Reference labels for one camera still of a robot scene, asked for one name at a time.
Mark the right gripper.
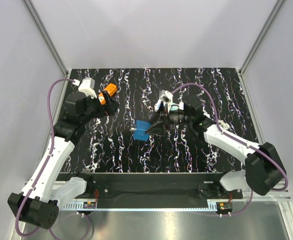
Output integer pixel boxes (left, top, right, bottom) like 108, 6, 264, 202
145, 101, 193, 137

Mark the orange power strip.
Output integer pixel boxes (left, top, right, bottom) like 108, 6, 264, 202
98, 83, 117, 105

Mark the blue cube adapter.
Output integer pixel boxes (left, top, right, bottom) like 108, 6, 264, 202
131, 120, 151, 142

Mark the teal plug adapter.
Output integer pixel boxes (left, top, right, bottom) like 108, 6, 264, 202
170, 105, 179, 111

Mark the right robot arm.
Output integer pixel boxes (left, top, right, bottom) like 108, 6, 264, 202
144, 100, 286, 198

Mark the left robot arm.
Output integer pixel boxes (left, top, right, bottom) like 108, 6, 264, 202
7, 89, 119, 230

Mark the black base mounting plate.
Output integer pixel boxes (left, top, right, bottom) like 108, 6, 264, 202
76, 172, 243, 210

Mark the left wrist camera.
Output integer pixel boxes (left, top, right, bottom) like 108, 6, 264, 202
78, 78, 97, 99

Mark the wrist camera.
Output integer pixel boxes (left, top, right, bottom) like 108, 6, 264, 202
78, 78, 97, 99
154, 90, 179, 113

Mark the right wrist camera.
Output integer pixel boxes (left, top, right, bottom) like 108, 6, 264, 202
154, 90, 179, 113

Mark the white power strip cord plug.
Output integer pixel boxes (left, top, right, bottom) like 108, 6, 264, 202
218, 120, 230, 130

